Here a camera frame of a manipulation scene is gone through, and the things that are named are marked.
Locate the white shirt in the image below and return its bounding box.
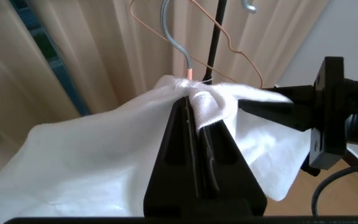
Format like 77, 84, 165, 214
0, 74, 312, 224

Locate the window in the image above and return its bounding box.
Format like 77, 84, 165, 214
9, 0, 91, 116

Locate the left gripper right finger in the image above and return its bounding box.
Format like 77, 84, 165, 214
197, 119, 268, 218

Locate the black cable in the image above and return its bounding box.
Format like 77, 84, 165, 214
311, 158, 358, 218

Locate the black clothes rack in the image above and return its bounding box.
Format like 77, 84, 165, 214
202, 0, 228, 85

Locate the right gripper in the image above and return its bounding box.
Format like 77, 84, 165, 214
237, 56, 358, 171

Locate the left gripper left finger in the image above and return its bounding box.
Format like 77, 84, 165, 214
143, 95, 200, 218

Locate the beige curtain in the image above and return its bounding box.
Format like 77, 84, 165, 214
26, 0, 331, 114
0, 0, 80, 187

